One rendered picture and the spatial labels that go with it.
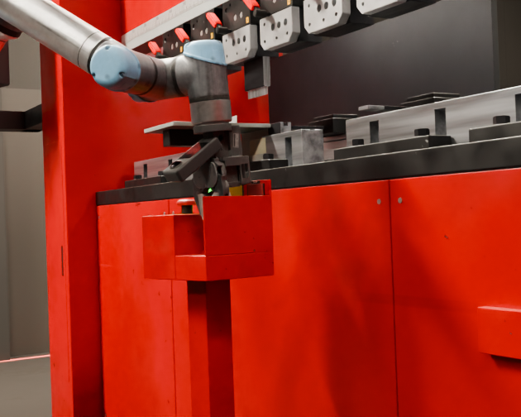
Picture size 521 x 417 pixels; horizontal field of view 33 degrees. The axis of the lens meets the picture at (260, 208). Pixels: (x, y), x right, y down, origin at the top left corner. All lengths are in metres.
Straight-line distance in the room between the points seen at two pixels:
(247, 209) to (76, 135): 1.43
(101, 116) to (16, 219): 2.54
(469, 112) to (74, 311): 1.73
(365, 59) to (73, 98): 0.97
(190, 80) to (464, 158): 0.52
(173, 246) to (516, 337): 0.64
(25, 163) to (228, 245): 3.99
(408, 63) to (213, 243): 1.18
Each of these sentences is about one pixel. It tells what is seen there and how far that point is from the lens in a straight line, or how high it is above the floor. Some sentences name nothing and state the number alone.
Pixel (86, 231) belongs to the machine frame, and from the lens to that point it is 2.96.
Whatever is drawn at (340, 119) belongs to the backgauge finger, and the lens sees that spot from 2.33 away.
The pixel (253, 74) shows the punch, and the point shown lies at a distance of 2.29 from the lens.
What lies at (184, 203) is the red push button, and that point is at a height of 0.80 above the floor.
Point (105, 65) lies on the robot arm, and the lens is 1.54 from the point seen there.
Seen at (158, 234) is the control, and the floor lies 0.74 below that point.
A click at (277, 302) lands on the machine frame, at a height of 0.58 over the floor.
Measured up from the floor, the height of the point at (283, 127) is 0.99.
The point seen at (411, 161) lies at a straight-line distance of 1.53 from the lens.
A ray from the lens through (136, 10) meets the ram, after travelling 2.96.
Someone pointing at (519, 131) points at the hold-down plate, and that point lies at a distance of 1.44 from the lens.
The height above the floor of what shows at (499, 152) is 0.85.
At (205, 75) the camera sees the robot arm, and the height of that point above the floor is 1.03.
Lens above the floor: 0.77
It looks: 1 degrees up
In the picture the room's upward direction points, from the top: 2 degrees counter-clockwise
